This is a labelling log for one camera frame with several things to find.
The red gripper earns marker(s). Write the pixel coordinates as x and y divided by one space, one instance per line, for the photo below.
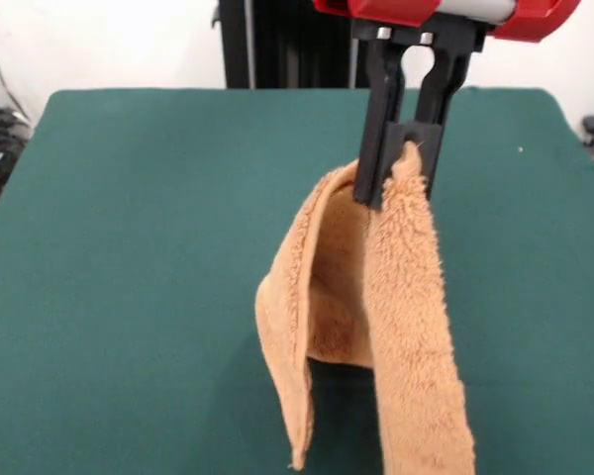
366 7

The tan terry towel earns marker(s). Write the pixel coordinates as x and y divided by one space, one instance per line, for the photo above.
411 297

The black metal stand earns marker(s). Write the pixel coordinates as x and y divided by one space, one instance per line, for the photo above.
287 44

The dark green table cloth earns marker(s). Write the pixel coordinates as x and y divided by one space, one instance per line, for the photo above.
128 297

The black equipment pile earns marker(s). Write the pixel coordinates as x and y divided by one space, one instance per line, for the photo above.
0 143

